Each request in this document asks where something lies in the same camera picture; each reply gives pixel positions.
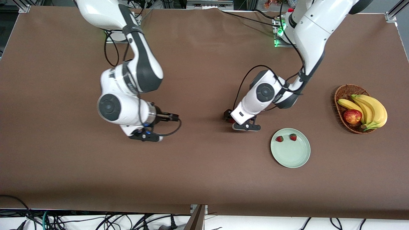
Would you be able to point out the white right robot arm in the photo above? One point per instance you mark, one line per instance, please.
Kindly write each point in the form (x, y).
(102, 12)

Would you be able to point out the pale green round plate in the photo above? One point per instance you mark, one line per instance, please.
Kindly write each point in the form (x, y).
(290, 153)

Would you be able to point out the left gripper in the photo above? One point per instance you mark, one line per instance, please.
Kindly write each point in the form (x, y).
(227, 114)

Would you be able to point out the red strawberry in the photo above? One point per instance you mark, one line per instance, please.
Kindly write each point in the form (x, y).
(293, 137)
(279, 139)
(230, 120)

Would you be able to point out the yellow banana bunch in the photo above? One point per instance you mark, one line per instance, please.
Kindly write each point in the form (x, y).
(377, 110)

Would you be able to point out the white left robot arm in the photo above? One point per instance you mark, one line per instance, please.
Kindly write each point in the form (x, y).
(316, 28)

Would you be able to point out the grey metal device box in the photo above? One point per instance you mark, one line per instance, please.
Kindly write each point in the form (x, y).
(207, 4)

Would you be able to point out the colourful background item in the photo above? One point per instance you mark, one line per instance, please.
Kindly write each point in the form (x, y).
(268, 3)

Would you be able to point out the brown table cover sheet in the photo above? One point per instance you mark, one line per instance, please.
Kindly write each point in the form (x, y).
(204, 80)

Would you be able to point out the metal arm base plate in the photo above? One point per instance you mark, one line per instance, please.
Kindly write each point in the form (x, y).
(282, 45)
(110, 41)

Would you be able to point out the black power plug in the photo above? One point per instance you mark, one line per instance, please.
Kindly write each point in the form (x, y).
(173, 223)

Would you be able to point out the metal table frame bar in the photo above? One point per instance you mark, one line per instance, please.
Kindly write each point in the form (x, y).
(196, 220)

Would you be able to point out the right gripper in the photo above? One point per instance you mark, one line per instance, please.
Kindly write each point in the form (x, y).
(161, 116)

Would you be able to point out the red apple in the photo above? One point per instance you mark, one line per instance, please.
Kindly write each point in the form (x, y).
(352, 116)

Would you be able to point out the brown wicker basket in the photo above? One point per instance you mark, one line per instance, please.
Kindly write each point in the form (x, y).
(346, 91)

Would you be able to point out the silver aluminium frame profile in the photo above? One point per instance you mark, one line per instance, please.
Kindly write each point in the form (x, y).
(391, 16)
(25, 8)

